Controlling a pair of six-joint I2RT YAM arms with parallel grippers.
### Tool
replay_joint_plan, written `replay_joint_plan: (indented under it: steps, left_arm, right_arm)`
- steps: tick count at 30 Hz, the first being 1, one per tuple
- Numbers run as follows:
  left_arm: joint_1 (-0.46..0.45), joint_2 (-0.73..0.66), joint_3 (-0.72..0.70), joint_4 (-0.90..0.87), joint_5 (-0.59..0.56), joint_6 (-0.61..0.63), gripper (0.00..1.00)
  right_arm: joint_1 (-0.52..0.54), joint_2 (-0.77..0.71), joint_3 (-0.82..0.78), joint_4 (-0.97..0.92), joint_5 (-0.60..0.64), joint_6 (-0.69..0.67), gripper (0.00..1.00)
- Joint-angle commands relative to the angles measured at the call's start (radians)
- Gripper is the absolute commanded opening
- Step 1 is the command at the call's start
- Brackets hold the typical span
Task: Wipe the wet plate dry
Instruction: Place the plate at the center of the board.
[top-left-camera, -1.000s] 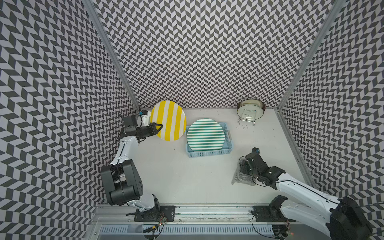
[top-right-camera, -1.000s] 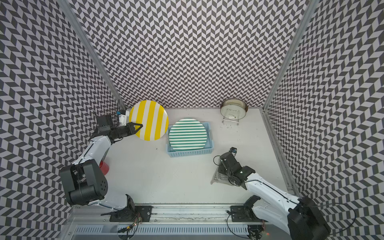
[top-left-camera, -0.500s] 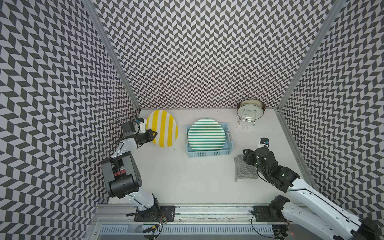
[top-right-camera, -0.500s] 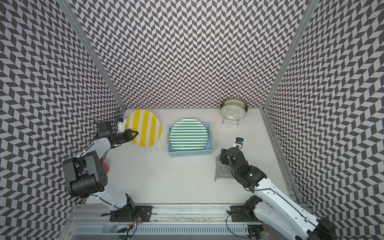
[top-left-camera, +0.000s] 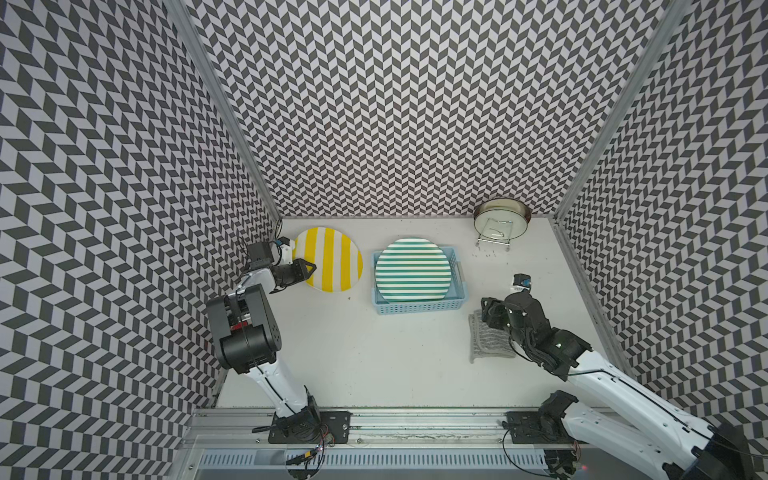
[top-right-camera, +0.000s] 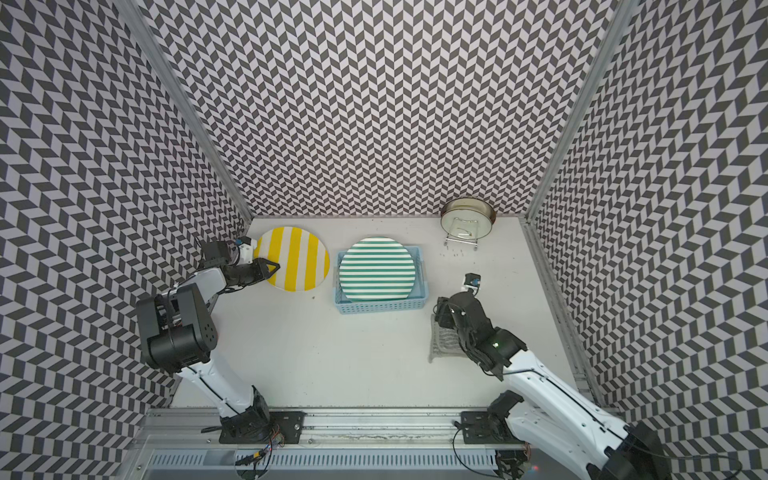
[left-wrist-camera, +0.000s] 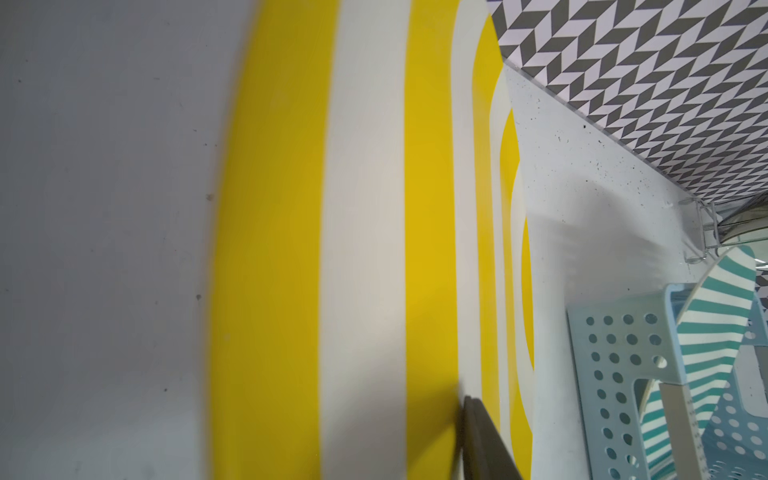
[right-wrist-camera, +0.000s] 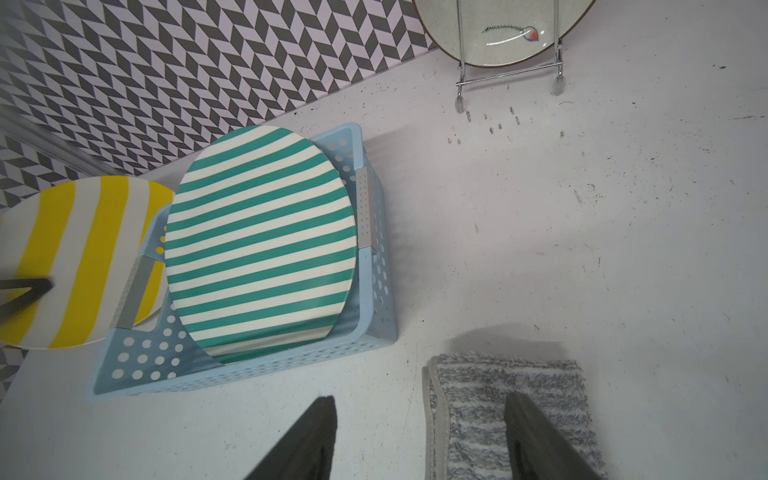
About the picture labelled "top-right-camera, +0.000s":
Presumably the wire plate stand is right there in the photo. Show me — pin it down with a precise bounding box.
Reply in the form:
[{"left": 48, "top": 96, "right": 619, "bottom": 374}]
[{"left": 444, "top": 218, "right": 479, "bottom": 251}]

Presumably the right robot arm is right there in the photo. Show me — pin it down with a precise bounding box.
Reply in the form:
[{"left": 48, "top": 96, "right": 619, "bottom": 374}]
[{"left": 434, "top": 291, "right": 672, "bottom": 479}]

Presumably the round metal dish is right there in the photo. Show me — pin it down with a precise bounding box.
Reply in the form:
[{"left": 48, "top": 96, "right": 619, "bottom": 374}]
[{"left": 440, "top": 197, "right": 497, "bottom": 240}]

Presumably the grey striped cloth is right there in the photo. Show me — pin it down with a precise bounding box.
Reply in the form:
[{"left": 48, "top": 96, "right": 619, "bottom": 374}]
[{"left": 427, "top": 313, "right": 467, "bottom": 363}]

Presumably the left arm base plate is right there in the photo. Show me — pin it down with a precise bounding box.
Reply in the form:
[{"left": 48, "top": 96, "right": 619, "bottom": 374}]
[{"left": 219, "top": 411, "right": 306, "bottom": 445}]

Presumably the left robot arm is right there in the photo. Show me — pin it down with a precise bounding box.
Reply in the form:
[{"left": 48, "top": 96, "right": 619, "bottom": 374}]
[{"left": 135, "top": 237, "right": 281, "bottom": 430}]

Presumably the aluminium front rail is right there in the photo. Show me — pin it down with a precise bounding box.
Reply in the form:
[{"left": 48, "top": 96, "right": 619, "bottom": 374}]
[{"left": 139, "top": 406, "right": 631, "bottom": 449}]

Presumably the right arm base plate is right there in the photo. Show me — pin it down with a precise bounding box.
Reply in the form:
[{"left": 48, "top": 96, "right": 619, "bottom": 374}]
[{"left": 457, "top": 411, "right": 523, "bottom": 445}]

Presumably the green striped plate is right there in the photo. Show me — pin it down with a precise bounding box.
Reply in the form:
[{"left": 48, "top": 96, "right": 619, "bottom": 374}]
[{"left": 338, "top": 237, "right": 416, "bottom": 301}]

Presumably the yellow striped plate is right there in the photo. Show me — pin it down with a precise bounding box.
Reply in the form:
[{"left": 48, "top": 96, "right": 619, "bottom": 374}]
[{"left": 252, "top": 226, "right": 331, "bottom": 293}]

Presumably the light blue plastic basket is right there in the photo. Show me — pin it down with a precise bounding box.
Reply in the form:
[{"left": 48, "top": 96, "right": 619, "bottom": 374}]
[{"left": 332, "top": 245, "right": 430, "bottom": 315}]

